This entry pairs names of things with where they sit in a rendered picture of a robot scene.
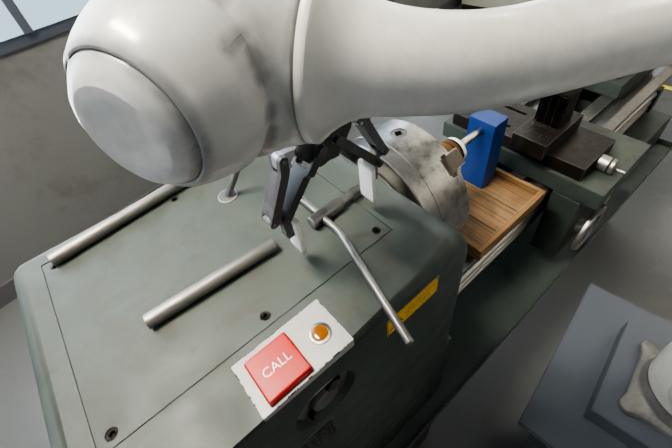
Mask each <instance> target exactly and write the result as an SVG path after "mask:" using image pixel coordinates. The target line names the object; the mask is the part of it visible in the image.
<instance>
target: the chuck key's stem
mask: <svg viewBox="0 0 672 448"><path fill-rule="evenodd" d="M360 195H362V194H361V190H360V183H358V184H357V185H355V186H354V187H353V188H351V189H350V190H349V192H348V193H346V194H345V195H343V196H342V197H341V198H337V197H336V198H335V199H333V200H332V201H331V202H329V203H328V204H326V205H325V206H323V207H322V208H320V209H319V210H318V211H316V212H315V213H313V214H312V215H310V216H309V217H308V218H307V220H308V223H309V224H310V226H311V227H312V228H314V229H316V228H317V227H319V226H320V225H322V224H323V218H324V217H325V216H327V217H328V218H331V217H333V216H334V215H336V214H337V213H338V212H340V211H341V210H343V209H344V207H345V204H347V203H348V202H350V201H351V200H352V199H354V200H355V199H356V198H358V197H359V196H360Z"/></svg>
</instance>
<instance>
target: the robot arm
mask: <svg viewBox="0 0 672 448"><path fill-rule="evenodd" d="M63 63H64V68H65V72H66V74H67V88H68V97H69V101H70V104H71V107H72V109H73V111H74V113H75V115H76V117H77V119H78V121H79V123H80V124H81V125H82V126H83V128H84V129H85V131H86V132H87V133H88V135H89V136H90V137H91V138H92V140H93V141H94V142H95V143H96V144H97V145H98V146H99V147H100V148H101V149H102V150H103V151H104V152H105V153H106V154H107V155H108V156H109V157H110V158H112V159H113V160H114V161H115V162H117V163H118V164H119V165H121V166H122V167H124V168H125V169H127V170H129V171H130V172H132V173H134V174H136V175H137V176H139V177H142V178H144V179H146V180H149V181H152V182H155V183H160V184H171V185H175V186H181V187H194V186H199V185H203V184H207V183H211V182H214V181H217V180H220V179H222V178H225V177H227V176H229V175H232V174H234V173H236V172H238V171H240V170H242V169H244V168H245V167H247V166H248V165H249V164H251V163H252V162H253V160H254V159H255V158H256V157H262V156H267V155H268V160H269V166H270V168H269V173H268V179H267V184H266V190H265V195H264V201H263V206H262V212H261V219H262V220H263V221H264V222H265V223H266V224H267V225H268V226H269V227H270V228H271V229H276V228H278V226H280V229H281V232H282V233H283V234H284V235H285V236H286V237H287V238H288V239H290V241H291V243H292V244H293V245H294V246H295V247H296V248H297V249H298V250H299V251H300V252H301V253H302V254H304V253H305V252H307V250H306V246H305V242H304V239H303V235H302V231H301V228H300V224H299V220H298V218H297V217H296V216H294V215H295V212H296V210H297V208H298V205H299V203H300V201H301V199H302V196H303V194H304V192H305V190H306V187H307V185H308V183H309V181H310V179H311V178H313V177H315V175H316V172H317V170H318V168H319V167H322V166H323V165H325V164H326V163H327V162H328V161H329V160H331V159H334V158H336V157H338V156H339V153H340V152H341V150H342V149H345V150H347V151H349V152H351V153H353V154H355V155H357V156H359V157H361V158H360V159H359V160H358V167H359V178H360V190H361V194H362V195H363V196H365V197H366V198H367V199H369V200H370V201H372V202H373V203H374V202H376V201H377V197H376V179H377V177H378V168H380V167H381V166H382V165H383V163H384V161H383V160H382V159H380V157H381V156H382V155H384V156H385V155H386V154H387V153H388V151H389V149H388V147H387V146H386V144H385V143H384V141H383V140H382V138H381V137H380V135H379V133H378V132H377V130H376V129H375V127H374V126H373V124H372V123H371V119H370V118H374V117H412V116H438V115H451V114H462V113H470V112H478V111H484V110H490V109H495V108H500V107H505V106H510V105H515V104H519V103H523V102H527V101H532V100H536V99H539V98H543V97H547V96H551V95H555V94H559V93H563V92H567V91H570V90H574V89H578V88H582V87H586V86H590V85H593V84H597V83H601V82H605V81H609V80H612V79H616V78H620V77H624V76H628V75H631V74H635V73H639V72H643V71H647V70H651V69H654V68H658V67H662V66H666V65H670V64H672V0H533V1H529V2H524V3H519V4H514V5H508V6H501V7H494V8H485V9H470V10H443V9H431V8H420V7H413V6H407V5H402V4H397V3H394V2H390V1H387V0H89V1H88V3H87V4H86V6H85V7H84V8H83V10H82V11H81V13H80V14H79V16H78V18H77V20H76V22H75V24H74V26H73V28H72V30H71V32H70V35H69V38H68V41H67V45H66V48H65V52H64V57H63ZM352 124H354V125H355V126H356V128H357V129H358V130H359V132H360V133H361V134H362V136H363V137H364V139H365V140H366V141H367V143H368V144H369V146H370V147H371V149H370V150H369V151H367V150H366V149H364V148H362V147H360V146H359V145H357V144H355V143H354V142H352V141H350V140H348V139H347V136H348V134H349V131H350V129H351V125H352ZM281 149H282V150H281ZM278 150H280V151H278ZM292 159H293V160H292ZM303 161H305V162H307V163H308V164H309V166H308V167H306V166H305V165H304V164H303ZM291 168H292V169H291ZM290 169H291V172H290ZM638 350H639V357H638V360H637V362H636V365H635V368H634V370H633V373H632V376H631V378H630V381H629V384H628V386H627V389H626V391H625V393H624V394H623V396H621V397H620V398H619V399H618V401H617V405H618V407H619V409H620V410H621V411H622V412H623V413H625V414H627V415H629V416H632V417H635V418H637V419H639V420H641V421H643V422H644V423H646V424H647V425H649V426H651V427H652V428H654V429H655V430H657V431H659V432H660V433H662V434H663V435H665V436H666V437H668V438H670V439H671V440H672V342H670V343H669V344H668V345H667V346H666V347H665V348H664V349H663V350H662V349H661V348H659V347H658V346H657V345H655V344H654V343H652V342H650V341H643V342H641V343H640V344H639V346H638Z"/></svg>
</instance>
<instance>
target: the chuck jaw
mask: <svg viewBox="0 0 672 448"><path fill-rule="evenodd" d="M447 152H448V153H449V154H448V155H447V156H445V157H443V155H441V156H440V158H441V160H440V162H441V163H442V165H443V166H444V168H445V169H446V171H447V172H448V174H449V176H453V177H454V176H456V175H455V174H454V173H455V172H456V171H457V170H458V168H459V167H460V166H462V165H463V164H464V163H466V162H465V161H464V159H463V157H462V156H461V154H460V153H459V151H458V150H457V148H454V149H452V150H447Z"/></svg>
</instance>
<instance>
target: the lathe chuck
mask: <svg viewBox="0 0 672 448"><path fill-rule="evenodd" d="M374 127H375V129H376V130H377V132H378V133H379V135H380V137H381V138H382V140H383V141H384V143H385V144H386V145H387V146H389V147H390V148H392V149H393V150H395V151H396V152H397V153H398V154H400V155H401V156H402V157H403V158H404V159H405V160H406V161H407V162H408V163H409V164H410V165H411V166H412V167H413V168H414V169H415V170H416V172H417V173H418V174H419V175H420V177H421V178H422V180H423V181H424V182H425V184H426V186H427V187H428V189H429V190H430V192H431V194H432V196H433V198H434V200H435V202H436V205H437V207H438V210H439V213H440V217H441V221H443V222H444V223H446V224H447V225H449V226H450V227H452V228H453V229H455V230H456V231H459V230H460V229H461V228H462V227H463V226H464V225H465V223H466V221H467V219H468V216H469V209H470V202H469V195H468V190H467V187H466V184H465V181H464V178H463V176H462V174H461V172H460V170H457V171H456V172H455V173H454V174H455V175H456V176H454V177H453V176H449V174H448V172H447V171H446V169H445V168H444V166H443V165H442V163H441V162H440V160H441V158H440V156H441V155H443V157H445V156H447V155H448V154H449V153H448V152H447V150H446V149H445V148H444V147H443V146H442V145H441V144H440V143H439V142H438V141H437V140H436V139H435V138H434V137H433V136H431V135H430V134H429V133H427V132H426V131H424V130H423V129H421V128H420V127H418V126H416V125H414V124H412V123H409V122H406V121H402V120H395V119H392V120H386V121H383V122H381V123H379V124H377V125H376V126H374ZM396 129H402V130H405V131H406V132H407V134H406V135H405V136H404V137H401V138H396V137H393V136H391V132H392V131H394V130H396Z"/></svg>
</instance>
